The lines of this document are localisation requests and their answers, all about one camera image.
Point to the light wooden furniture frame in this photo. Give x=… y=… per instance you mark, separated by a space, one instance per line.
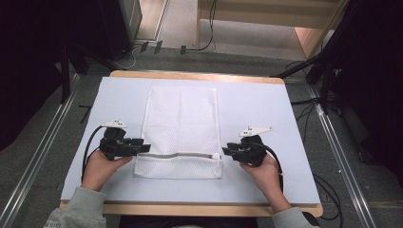
x=253 y=14

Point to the white mesh laundry bag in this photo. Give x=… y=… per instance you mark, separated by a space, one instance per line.
x=180 y=126

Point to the person's left hand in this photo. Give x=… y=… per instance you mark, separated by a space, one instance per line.
x=99 y=171

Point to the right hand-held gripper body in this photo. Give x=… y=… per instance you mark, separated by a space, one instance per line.
x=252 y=150

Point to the wooden table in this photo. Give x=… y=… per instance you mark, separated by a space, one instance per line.
x=190 y=209

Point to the dark cabinet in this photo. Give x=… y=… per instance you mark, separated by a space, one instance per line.
x=122 y=25

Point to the metal floor rail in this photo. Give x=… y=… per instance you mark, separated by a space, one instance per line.
x=41 y=152
x=342 y=158

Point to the person's right hand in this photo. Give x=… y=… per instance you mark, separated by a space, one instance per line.
x=264 y=174

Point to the white table cover sheet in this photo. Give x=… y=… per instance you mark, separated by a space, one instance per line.
x=253 y=104

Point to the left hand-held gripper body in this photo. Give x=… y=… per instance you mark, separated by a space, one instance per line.
x=114 y=146

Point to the black tripod stand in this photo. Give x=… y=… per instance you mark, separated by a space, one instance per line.
x=324 y=82

